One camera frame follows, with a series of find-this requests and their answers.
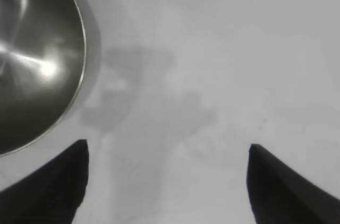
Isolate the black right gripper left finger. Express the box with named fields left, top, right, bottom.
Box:
left=0, top=139, right=90, bottom=224

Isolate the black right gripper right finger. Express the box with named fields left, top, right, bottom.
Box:
left=246, top=143, right=340, bottom=224

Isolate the stainless steel mixing bowl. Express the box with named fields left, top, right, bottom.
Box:
left=0, top=0, right=103, bottom=158

